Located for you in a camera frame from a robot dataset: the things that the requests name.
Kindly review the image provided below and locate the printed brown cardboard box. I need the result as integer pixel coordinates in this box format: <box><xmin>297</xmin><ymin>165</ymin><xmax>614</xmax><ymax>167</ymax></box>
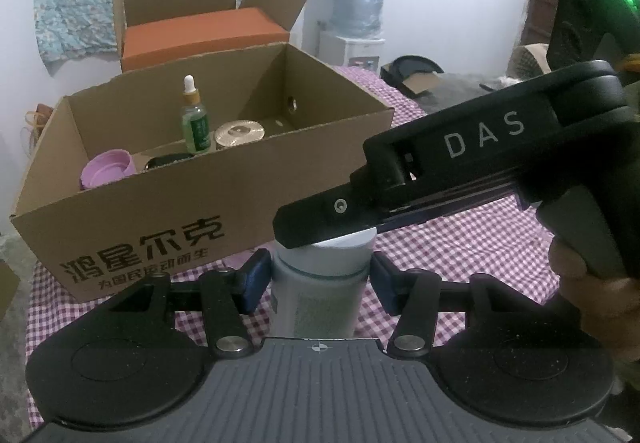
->
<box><xmin>10</xmin><ymin>42</ymin><xmax>396</xmax><ymax>304</ymax></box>

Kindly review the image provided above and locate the person's right hand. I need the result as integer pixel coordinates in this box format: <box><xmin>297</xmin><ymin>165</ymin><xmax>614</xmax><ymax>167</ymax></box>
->
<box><xmin>547</xmin><ymin>238</ymin><xmax>640</xmax><ymax>355</ymax></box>

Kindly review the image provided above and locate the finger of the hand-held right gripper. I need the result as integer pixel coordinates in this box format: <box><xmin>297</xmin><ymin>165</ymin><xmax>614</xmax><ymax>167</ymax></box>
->
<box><xmin>273</xmin><ymin>183</ymin><xmax>427</xmax><ymax>250</ymax></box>

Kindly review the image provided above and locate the white cylindrical bottle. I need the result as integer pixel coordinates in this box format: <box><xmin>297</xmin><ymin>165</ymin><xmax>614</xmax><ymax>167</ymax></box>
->
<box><xmin>270</xmin><ymin>228</ymin><xmax>377</xmax><ymax>339</ymax></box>

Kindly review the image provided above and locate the gold ribbed lid jar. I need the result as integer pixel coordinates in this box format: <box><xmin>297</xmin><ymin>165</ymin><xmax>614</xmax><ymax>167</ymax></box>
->
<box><xmin>214</xmin><ymin>120</ymin><xmax>266</xmax><ymax>150</ymax></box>

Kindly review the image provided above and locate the purple checkered tablecloth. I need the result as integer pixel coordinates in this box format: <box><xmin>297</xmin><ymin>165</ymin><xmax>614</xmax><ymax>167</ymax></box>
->
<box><xmin>25</xmin><ymin>65</ymin><xmax>621</xmax><ymax>429</ymax></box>

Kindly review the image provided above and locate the woven basket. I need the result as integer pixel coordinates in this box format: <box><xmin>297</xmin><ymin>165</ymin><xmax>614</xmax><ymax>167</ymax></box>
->
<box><xmin>507</xmin><ymin>44</ymin><xmax>553</xmax><ymax>80</ymax></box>

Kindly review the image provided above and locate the black tape roll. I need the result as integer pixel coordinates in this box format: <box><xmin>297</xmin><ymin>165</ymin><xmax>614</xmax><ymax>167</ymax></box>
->
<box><xmin>144</xmin><ymin>153</ymin><xmax>194</xmax><ymax>172</ymax></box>

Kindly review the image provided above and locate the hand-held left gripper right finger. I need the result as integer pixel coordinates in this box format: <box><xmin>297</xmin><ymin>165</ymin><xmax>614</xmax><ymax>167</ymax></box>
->
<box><xmin>370</xmin><ymin>252</ymin><xmax>566</xmax><ymax>359</ymax></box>

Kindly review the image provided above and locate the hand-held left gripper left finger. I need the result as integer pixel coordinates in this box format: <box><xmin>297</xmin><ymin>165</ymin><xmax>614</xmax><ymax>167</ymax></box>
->
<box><xmin>87</xmin><ymin>248</ymin><xmax>274</xmax><ymax>359</ymax></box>

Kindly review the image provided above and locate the green dropper bottle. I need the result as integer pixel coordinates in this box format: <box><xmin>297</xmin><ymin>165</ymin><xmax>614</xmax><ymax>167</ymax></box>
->
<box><xmin>180</xmin><ymin>75</ymin><xmax>212</xmax><ymax>154</ymax></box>

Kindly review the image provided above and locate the brown cardboard piece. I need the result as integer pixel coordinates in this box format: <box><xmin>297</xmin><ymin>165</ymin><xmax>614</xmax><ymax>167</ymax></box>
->
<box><xmin>0</xmin><ymin>263</ymin><xmax>21</xmax><ymax>319</ymax></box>

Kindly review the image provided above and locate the orange box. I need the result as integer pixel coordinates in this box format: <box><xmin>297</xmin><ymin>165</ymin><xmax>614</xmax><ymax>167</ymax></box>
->
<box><xmin>122</xmin><ymin>8</ymin><xmax>291</xmax><ymax>72</ymax></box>

